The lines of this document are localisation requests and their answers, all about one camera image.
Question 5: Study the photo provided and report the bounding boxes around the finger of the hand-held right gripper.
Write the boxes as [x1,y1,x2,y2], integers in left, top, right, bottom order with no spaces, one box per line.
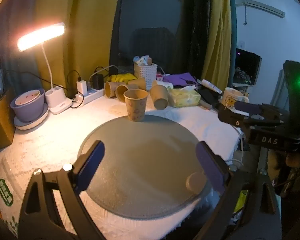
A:
[234,101,289,117]
[218,104,287,132]

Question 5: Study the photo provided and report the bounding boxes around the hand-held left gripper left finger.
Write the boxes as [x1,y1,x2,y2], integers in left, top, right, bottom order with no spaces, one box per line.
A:
[17,140,105,240]

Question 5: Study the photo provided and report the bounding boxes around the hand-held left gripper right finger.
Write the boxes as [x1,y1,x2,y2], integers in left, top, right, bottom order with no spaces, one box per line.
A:
[195,141,282,240]

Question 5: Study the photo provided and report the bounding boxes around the patterned brown paper cup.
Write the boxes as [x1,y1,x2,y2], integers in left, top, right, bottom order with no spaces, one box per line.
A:
[123,89,149,122]

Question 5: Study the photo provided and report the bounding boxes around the plain brown paper cup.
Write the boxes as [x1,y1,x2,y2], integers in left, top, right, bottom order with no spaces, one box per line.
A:
[128,77,147,91]
[104,81,121,98]
[115,84,138,103]
[149,84,169,110]

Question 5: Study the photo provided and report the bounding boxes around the person's right hand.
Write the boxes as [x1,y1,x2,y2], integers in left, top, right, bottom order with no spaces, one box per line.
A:
[266,150,300,183]

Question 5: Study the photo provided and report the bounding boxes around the white mug with yellow print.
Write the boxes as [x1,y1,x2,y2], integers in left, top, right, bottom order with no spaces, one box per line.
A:
[219,87,250,108]

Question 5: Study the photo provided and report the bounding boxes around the small white round disc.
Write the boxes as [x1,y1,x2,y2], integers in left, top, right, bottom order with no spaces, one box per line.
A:
[186,172,207,194]

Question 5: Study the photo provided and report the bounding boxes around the black pouch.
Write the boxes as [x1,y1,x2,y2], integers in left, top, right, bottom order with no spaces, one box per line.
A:
[197,87,221,109]

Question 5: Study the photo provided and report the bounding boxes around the white tube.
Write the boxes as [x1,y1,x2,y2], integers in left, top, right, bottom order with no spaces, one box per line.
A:
[201,79,223,94]

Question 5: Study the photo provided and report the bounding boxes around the black monitor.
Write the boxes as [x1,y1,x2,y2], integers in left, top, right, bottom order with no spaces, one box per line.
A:
[232,48,263,85]

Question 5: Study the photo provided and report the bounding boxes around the white table cloth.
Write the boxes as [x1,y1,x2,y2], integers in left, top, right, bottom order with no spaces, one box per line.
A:
[0,94,243,240]

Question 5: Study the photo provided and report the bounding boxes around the yellow packet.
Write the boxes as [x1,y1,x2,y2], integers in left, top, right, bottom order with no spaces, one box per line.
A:
[233,189,249,214]

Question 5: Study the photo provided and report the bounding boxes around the round grey mat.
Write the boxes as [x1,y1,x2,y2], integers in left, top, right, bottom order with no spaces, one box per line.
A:
[77,115,213,220]

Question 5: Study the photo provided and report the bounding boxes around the yellow tissue pack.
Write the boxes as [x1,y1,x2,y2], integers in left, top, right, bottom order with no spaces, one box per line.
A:
[168,85,201,108]

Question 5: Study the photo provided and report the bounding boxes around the white power strip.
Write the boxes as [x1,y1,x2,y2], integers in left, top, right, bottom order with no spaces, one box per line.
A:
[72,89,106,105]

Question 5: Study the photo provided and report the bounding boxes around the white round plate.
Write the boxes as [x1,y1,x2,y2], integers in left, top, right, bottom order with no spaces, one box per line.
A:
[14,104,50,131]

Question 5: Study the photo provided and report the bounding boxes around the purple cloth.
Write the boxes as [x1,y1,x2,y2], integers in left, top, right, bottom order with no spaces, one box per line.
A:
[162,72,198,86]

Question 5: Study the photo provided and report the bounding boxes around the white charger plug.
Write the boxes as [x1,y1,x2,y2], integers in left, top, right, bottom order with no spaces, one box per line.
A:
[76,80,88,95]

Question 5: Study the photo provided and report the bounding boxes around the black power adapter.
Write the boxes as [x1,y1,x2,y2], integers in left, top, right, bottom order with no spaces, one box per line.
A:
[92,74,104,90]

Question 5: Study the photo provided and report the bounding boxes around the yellow curtain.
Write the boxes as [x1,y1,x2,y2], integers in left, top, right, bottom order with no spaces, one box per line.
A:
[35,0,127,98]
[200,0,237,87]

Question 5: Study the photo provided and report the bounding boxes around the purple bowl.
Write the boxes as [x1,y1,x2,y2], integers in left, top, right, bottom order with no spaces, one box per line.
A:
[10,89,46,123]

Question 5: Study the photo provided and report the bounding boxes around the yellow rubber gloves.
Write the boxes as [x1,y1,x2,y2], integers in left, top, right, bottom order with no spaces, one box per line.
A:
[107,73,138,83]

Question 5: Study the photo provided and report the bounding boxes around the brown cardboard box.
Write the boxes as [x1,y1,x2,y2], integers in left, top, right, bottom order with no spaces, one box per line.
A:
[0,87,16,153]

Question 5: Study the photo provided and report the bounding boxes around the white air conditioner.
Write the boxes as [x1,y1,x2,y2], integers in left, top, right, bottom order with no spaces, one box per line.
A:
[236,0,286,19]

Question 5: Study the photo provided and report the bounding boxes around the white woven basket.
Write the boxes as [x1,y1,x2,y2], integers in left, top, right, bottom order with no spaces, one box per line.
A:
[134,63,158,87]

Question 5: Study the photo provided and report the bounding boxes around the white desk lamp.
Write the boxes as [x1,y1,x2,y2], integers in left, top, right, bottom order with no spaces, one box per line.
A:
[17,22,73,115]

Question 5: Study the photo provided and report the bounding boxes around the white cable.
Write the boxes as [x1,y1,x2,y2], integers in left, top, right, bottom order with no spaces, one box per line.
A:
[225,127,246,173]

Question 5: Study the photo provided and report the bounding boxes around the black cable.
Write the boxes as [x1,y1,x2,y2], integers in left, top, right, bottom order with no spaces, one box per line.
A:
[2,70,82,108]

